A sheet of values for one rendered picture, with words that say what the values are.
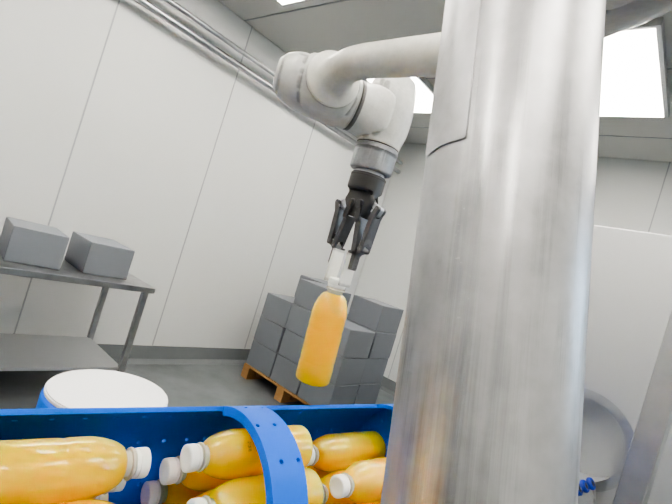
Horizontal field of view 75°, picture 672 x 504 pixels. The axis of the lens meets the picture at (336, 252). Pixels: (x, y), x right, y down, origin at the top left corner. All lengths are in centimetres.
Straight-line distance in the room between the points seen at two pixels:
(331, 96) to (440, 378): 66
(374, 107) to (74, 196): 337
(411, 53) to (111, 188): 360
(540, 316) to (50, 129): 385
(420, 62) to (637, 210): 483
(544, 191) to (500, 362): 9
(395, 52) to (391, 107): 20
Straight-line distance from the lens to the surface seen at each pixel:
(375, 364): 444
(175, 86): 433
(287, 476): 72
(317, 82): 82
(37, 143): 394
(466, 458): 23
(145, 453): 70
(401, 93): 92
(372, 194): 88
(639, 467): 146
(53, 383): 125
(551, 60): 28
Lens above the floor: 152
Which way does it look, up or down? level
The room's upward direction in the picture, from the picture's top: 17 degrees clockwise
